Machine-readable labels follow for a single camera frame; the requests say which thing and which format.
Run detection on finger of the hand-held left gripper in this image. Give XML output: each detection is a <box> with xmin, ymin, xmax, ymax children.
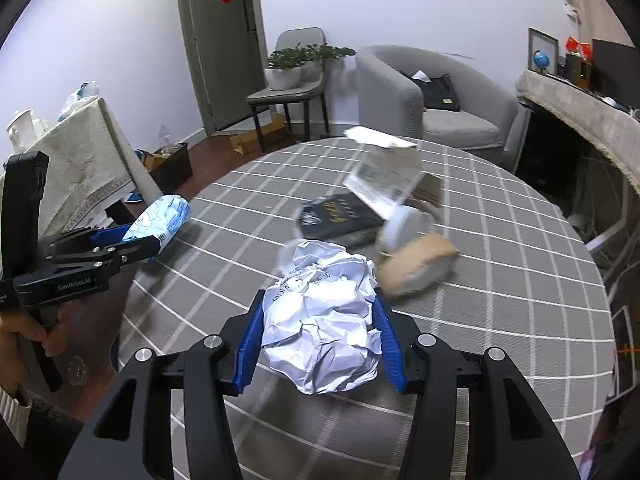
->
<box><xmin>46</xmin><ymin>225</ymin><xmax>134</xmax><ymax>257</ymax></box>
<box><xmin>46</xmin><ymin>236</ymin><xmax>161</xmax><ymax>272</ymax></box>

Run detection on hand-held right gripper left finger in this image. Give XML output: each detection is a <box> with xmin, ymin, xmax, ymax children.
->
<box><xmin>57</xmin><ymin>289</ymin><xmax>267</xmax><ymax>480</ymax></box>

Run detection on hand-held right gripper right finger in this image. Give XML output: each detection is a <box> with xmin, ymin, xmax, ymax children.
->
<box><xmin>372</xmin><ymin>287</ymin><xmax>583</xmax><ymax>480</ymax></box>

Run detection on blue white plastic wrapper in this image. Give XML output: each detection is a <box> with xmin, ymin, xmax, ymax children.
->
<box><xmin>122</xmin><ymin>195</ymin><xmax>191</xmax><ymax>257</ymax></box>

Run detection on white paper ball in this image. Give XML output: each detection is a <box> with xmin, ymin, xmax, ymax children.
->
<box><xmin>260</xmin><ymin>240</ymin><xmax>384</xmax><ymax>395</ymax></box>

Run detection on brown cardboard tape roll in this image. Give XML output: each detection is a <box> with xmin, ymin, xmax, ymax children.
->
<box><xmin>376</xmin><ymin>234</ymin><xmax>461</xmax><ymax>301</ymax></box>

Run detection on person's left hand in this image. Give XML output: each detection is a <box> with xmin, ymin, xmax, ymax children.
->
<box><xmin>0</xmin><ymin>309</ymin><xmax>66</xmax><ymax>391</ymax></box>

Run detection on beige cloth covered table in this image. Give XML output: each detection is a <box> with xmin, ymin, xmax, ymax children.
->
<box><xmin>0</xmin><ymin>97</ymin><xmax>166</xmax><ymax>242</ymax></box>

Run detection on black crate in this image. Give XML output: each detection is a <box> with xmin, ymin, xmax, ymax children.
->
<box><xmin>142</xmin><ymin>142</ymin><xmax>194</xmax><ymax>194</ymax></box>

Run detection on white paper cup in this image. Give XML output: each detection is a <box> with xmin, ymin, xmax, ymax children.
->
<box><xmin>377</xmin><ymin>205</ymin><xmax>437</xmax><ymax>257</ymax></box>

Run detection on white blue plastic bag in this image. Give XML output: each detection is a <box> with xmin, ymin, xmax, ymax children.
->
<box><xmin>57</xmin><ymin>81</ymin><xmax>100</xmax><ymax>121</ymax></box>

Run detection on grey plaid tablecloth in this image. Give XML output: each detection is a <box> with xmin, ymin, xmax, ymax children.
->
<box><xmin>117</xmin><ymin>137</ymin><xmax>617</xmax><ymax>480</ymax></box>

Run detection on black book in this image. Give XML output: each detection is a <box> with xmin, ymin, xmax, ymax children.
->
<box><xmin>295</xmin><ymin>194</ymin><xmax>387</xmax><ymax>242</ymax></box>

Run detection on small brown cardboard box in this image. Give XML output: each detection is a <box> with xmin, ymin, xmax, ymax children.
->
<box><xmin>410</xmin><ymin>172</ymin><xmax>444</xmax><ymax>209</ymax></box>

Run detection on flat cardboard box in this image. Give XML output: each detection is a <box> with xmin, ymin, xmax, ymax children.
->
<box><xmin>230</xmin><ymin>112</ymin><xmax>286</xmax><ymax>156</ymax></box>

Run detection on white printed carton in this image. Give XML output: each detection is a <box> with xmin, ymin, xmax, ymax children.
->
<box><xmin>344</xmin><ymin>127</ymin><xmax>424</xmax><ymax>221</ymax></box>

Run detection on person's dark clothing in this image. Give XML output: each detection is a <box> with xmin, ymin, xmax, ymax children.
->
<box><xmin>0</xmin><ymin>394</ymin><xmax>87</xmax><ymax>480</ymax></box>

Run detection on grey green door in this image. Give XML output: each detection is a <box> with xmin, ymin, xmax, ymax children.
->
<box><xmin>175</xmin><ymin>0</ymin><xmax>266</xmax><ymax>137</ymax></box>

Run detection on grey dining chair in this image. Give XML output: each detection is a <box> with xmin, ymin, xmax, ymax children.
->
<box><xmin>247</xmin><ymin>27</ymin><xmax>331</xmax><ymax>154</ymax></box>

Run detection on grey armchair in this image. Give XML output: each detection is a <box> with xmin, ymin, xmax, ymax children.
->
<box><xmin>356</xmin><ymin>45</ymin><xmax>521</xmax><ymax>162</ymax></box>

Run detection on potted plant white pot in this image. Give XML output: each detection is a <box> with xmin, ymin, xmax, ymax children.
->
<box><xmin>300</xmin><ymin>43</ymin><xmax>356</xmax><ymax>81</ymax></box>
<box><xmin>264</xmin><ymin>47</ymin><xmax>309</xmax><ymax>92</ymax></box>

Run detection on black bag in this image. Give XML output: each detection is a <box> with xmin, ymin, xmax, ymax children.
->
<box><xmin>407</xmin><ymin>74</ymin><xmax>461</xmax><ymax>112</ymax></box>

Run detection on shaggy grey cloth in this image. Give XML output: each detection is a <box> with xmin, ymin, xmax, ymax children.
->
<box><xmin>517</xmin><ymin>69</ymin><xmax>640</xmax><ymax>197</ymax></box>

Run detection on framed picture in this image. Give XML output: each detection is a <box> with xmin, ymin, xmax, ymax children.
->
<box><xmin>527</xmin><ymin>27</ymin><xmax>560</xmax><ymax>77</ymax></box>

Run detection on small red flags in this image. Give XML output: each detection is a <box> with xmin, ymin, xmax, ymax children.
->
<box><xmin>565</xmin><ymin>36</ymin><xmax>594</xmax><ymax>59</ymax></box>

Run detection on black monitor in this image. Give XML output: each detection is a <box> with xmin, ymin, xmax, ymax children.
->
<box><xmin>591</xmin><ymin>38</ymin><xmax>640</xmax><ymax>107</ymax></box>

